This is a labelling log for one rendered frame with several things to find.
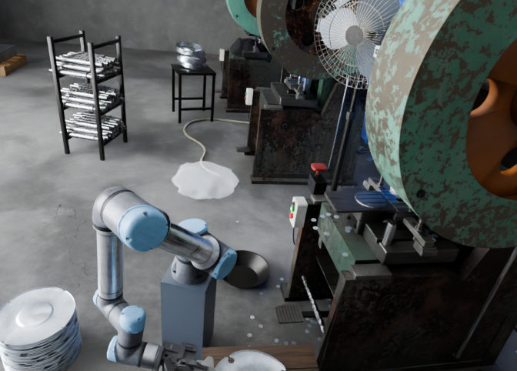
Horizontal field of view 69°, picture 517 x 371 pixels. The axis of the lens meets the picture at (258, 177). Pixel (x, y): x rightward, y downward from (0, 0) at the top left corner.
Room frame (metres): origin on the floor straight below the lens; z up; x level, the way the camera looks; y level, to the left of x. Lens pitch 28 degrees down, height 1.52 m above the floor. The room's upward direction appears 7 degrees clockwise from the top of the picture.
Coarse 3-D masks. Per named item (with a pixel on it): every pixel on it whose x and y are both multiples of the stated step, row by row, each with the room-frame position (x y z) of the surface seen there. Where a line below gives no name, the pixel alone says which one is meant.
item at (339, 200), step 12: (336, 192) 1.32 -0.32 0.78; (348, 192) 1.33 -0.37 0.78; (360, 192) 1.34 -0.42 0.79; (372, 192) 1.35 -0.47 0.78; (336, 204) 1.23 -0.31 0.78; (348, 204) 1.24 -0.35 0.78; (360, 204) 1.25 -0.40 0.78; (372, 204) 1.26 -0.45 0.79; (384, 204) 1.27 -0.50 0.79; (348, 216) 1.31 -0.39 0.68; (360, 216) 1.24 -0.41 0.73; (372, 216) 1.25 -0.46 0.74; (360, 228) 1.24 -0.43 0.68
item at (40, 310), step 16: (48, 288) 1.16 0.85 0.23; (16, 304) 1.05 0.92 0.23; (32, 304) 1.06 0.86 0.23; (48, 304) 1.07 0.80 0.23; (64, 304) 1.08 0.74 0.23; (0, 320) 0.97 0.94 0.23; (16, 320) 0.98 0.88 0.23; (32, 320) 0.98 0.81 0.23; (48, 320) 1.00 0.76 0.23; (64, 320) 1.01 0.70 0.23; (0, 336) 0.90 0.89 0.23; (16, 336) 0.91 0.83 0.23; (32, 336) 0.92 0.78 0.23; (48, 336) 0.92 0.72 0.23
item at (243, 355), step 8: (240, 352) 0.85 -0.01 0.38; (248, 352) 0.85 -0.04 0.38; (256, 352) 0.86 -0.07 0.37; (224, 360) 0.81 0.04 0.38; (240, 360) 0.82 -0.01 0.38; (248, 360) 0.82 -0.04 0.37; (256, 360) 0.83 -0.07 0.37; (264, 360) 0.83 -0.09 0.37; (272, 360) 0.84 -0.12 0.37; (216, 368) 0.77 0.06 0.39; (224, 368) 0.78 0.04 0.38; (232, 368) 0.78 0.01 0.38; (240, 368) 0.79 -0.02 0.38; (248, 368) 0.80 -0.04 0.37; (256, 368) 0.80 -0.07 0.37; (264, 368) 0.81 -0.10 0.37; (272, 368) 0.81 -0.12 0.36; (280, 368) 0.82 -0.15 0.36
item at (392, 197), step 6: (384, 192) 1.37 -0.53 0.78; (390, 192) 1.38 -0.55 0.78; (390, 198) 1.33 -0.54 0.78; (396, 198) 1.34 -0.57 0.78; (396, 204) 1.29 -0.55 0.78; (402, 204) 1.29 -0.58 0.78; (396, 210) 1.24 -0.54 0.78; (402, 210) 1.25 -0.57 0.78; (408, 210) 1.25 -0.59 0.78; (396, 216) 1.24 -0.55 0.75; (402, 216) 1.25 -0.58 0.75; (408, 216) 1.25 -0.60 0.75; (414, 216) 1.26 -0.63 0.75
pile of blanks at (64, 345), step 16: (64, 336) 0.97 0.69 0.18; (80, 336) 1.08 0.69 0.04; (0, 352) 0.89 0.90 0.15; (16, 352) 0.87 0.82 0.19; (32, 352) 0.89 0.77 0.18; (48, 352) 0.91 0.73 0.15; (64, 352) 0.96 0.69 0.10; (16, 368) 0.87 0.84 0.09; (32, 368) 0.88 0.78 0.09; (48, 368) 0.90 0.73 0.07; (64, 368) 0.94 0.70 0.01
